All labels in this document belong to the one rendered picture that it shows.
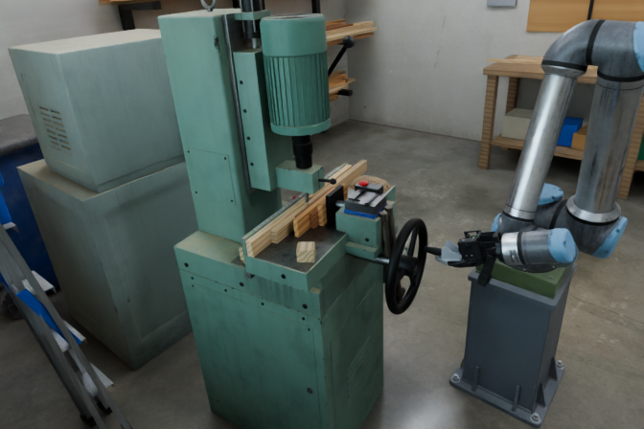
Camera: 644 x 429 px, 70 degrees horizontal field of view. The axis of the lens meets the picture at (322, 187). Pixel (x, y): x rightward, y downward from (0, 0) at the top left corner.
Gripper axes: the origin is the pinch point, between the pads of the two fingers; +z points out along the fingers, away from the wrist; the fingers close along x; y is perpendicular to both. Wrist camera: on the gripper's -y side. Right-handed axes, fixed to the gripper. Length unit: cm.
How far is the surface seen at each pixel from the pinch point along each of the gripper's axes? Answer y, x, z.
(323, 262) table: 17.8, 29.8, 18.8
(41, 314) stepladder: 27, 69, 101
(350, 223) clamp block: 22.3, 15.4, 16.1
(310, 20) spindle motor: 79, 15, 6
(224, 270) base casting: 19, 33, 56
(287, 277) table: 18.9, 38.4, 25.2
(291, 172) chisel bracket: 41, 15, 30
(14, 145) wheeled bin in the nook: 85, 14, 190
